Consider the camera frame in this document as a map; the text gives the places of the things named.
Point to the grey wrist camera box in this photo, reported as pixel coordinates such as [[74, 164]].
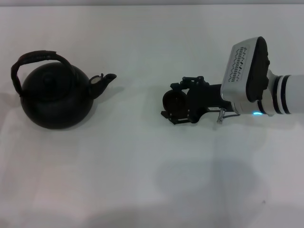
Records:
[[240, 69]]

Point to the black round teapot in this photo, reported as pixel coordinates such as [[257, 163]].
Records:
[[59, 104]]

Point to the small dark teacup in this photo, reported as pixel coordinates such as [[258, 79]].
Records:
[[174, 102]]

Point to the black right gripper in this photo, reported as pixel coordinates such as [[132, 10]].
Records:
[[206, 99]]

